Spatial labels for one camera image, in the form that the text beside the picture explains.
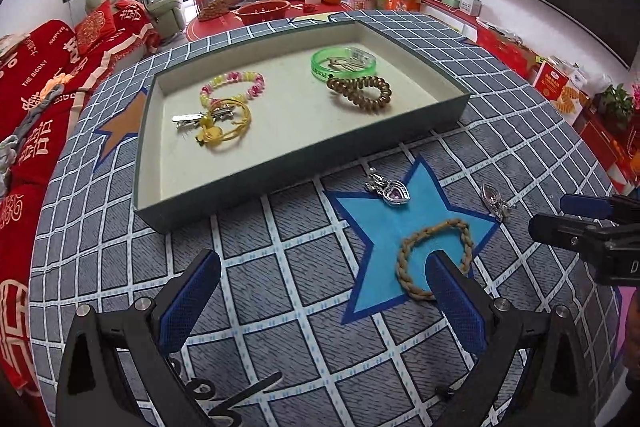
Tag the light green armchair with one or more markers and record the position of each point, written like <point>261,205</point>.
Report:
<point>165,9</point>

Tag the person's right forearm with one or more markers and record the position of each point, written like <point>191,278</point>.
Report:
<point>634,347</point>

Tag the grey-green shallow cardboard box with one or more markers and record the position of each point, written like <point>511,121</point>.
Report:
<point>290,127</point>

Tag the red round table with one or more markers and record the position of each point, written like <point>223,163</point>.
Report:
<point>215,27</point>

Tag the grey checked tablecloth with stars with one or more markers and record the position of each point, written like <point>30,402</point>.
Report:
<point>300,267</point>

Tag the silver heart pendant clip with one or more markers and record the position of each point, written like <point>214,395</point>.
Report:
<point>397,196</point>

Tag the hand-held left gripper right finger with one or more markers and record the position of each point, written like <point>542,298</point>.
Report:
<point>457,302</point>

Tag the red box with waffle picture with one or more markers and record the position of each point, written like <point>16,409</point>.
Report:
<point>560,87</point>

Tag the silver hair clip with stars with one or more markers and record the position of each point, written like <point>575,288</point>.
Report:
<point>192,117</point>

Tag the grey pink braided cushion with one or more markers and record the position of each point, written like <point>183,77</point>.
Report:
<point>35,117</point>

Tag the clear jar of nuts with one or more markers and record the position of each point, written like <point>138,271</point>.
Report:
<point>212,4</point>

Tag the gold bangle with yellow flower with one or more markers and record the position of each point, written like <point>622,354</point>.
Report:
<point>210,137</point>

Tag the red plastic basin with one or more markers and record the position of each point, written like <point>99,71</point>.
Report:
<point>262,13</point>

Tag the red cushion with round pattern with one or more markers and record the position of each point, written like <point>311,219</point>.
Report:
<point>95,27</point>

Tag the small silver oval ornament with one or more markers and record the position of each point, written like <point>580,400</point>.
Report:
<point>492,199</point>

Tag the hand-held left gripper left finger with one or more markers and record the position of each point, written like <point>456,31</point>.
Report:
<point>192,302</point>

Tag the red television cabinet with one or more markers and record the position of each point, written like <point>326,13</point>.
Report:
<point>505,44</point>

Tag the red printed sofa cover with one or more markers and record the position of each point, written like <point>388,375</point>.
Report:
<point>30,72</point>

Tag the potted plant with pink flowers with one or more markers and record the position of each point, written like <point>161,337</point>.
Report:
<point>617,104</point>

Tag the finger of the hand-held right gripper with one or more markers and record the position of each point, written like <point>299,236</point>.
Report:
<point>585,206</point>
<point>565,229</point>

